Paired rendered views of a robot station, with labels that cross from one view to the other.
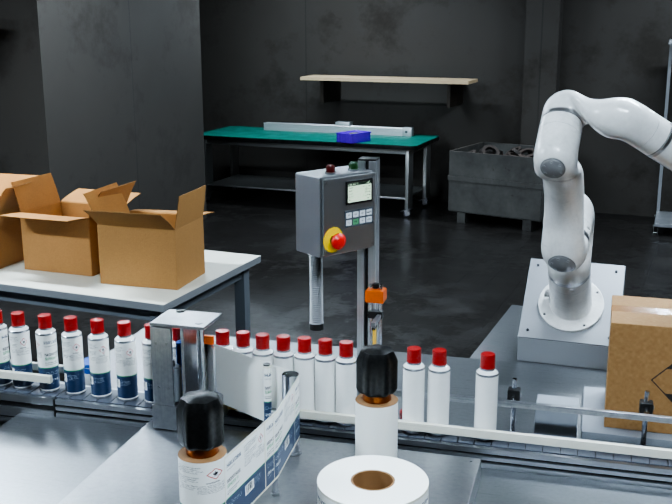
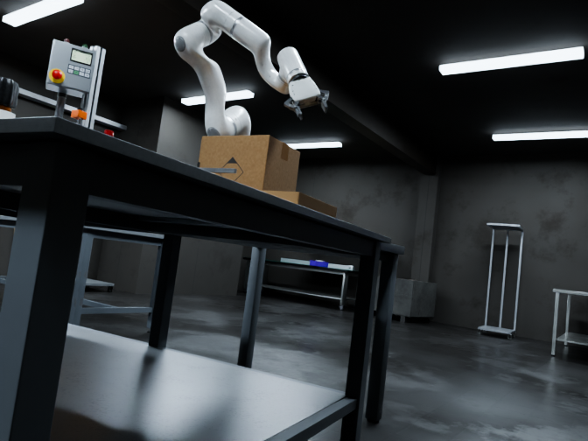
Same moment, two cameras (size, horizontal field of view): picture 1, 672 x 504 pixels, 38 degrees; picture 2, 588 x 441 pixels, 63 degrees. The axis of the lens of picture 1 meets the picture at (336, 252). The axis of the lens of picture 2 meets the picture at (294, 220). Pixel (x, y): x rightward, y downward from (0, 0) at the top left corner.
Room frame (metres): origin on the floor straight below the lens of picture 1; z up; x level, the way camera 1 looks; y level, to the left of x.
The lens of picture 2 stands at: (0.51, -1.41, 0.69)
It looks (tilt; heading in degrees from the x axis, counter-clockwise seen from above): 5 degrees up; 12
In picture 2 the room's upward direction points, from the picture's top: 7 degrees clockwise
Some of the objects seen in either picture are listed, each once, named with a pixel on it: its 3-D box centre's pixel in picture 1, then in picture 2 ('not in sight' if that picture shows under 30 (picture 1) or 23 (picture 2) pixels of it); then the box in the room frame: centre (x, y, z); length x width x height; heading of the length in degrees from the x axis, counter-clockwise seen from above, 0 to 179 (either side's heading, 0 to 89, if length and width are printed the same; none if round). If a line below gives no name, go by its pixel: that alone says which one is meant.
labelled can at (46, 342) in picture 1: (47, 352); not in sight; (2.36, 0.75, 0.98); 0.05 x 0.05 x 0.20
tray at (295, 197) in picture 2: not in sight; (272, 204); (1.87, -1.04, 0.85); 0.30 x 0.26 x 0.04; 75
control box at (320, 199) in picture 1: (336, 210); (71, 70); (2.24, 0.00, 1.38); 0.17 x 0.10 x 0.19; 130
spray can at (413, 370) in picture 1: (413, 389); not in sight; (2.11, -0.18, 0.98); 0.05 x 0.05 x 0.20
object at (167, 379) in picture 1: (189, 370); not in sight; (2.16, 0.35, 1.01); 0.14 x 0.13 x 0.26; 75
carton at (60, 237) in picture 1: (76, 223); not in sight; (4.00, 1.10, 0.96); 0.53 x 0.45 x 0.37; 159
